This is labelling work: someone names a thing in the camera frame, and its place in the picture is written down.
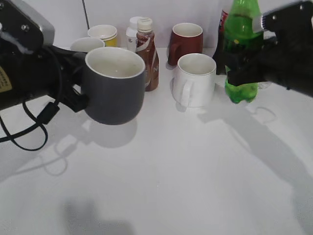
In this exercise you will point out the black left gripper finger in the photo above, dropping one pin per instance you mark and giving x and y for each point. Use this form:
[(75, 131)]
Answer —
[(69, 96), (70, 60)]

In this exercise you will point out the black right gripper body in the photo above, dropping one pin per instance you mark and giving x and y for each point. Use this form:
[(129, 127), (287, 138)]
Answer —
[(287, 60)]

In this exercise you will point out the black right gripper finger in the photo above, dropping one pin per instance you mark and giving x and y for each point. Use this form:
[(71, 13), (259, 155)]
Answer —
[(251, 74), (234, 57)]

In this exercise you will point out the white ceramic mug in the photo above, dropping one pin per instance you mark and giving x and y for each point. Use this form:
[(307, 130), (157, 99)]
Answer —
[(194, 81)]

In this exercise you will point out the black ceramic mug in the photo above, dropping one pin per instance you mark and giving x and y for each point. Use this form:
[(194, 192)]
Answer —
[(86, 44)]

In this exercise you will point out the dark grey ceramic mug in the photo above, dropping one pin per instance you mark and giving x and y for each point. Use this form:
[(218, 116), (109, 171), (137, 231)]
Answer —
[(114, 82)]

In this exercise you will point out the white plastic drink bottle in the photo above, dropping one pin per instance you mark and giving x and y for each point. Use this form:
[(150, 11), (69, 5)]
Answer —
[(131, 33)]

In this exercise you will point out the green Sprite soda bottle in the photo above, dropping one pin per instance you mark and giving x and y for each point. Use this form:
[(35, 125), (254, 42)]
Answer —
[(238, 35)]

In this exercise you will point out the brown Nescafe coffee bottle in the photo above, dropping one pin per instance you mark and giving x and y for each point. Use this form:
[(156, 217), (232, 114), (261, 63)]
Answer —
[(146, 49)]

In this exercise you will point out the dark red ceramic mug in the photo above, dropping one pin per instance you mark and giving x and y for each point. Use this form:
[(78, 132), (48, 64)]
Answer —
[(185, 38)]

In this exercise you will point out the cola bottle red label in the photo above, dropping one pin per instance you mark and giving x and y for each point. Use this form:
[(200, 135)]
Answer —
[(218, 55)]

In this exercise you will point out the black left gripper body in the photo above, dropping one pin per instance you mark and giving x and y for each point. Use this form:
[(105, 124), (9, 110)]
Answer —
[(29, 67)]

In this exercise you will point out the yellow paper cup stack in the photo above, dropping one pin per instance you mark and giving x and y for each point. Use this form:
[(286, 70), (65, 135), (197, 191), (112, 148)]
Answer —
[(107, 33)]

